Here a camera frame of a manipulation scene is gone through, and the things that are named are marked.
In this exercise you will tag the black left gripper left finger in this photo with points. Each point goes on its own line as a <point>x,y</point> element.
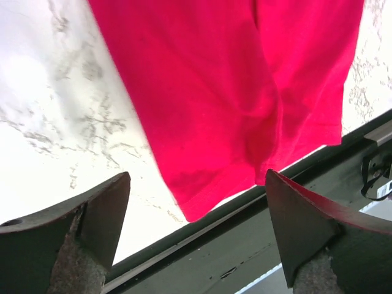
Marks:
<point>68,247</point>

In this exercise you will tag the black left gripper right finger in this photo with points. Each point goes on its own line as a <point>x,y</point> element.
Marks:
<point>326,247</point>

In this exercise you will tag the magenta t shirt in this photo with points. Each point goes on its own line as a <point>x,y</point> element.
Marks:
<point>227,90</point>

